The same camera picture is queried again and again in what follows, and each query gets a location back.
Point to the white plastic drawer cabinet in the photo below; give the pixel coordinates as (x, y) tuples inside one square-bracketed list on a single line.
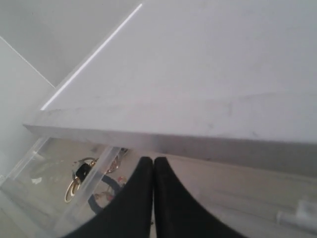
[(232, 80)]

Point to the gold keychain with black strap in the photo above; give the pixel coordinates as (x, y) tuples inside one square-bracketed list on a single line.
[(114, 185)]

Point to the clear drawer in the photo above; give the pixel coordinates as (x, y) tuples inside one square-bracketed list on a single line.
[(32, 196), (257, 203)]

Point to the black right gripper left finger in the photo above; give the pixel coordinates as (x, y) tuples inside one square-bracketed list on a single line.
[(129, 215)]

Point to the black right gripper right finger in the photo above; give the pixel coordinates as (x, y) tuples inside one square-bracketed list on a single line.
[(178, 214)]

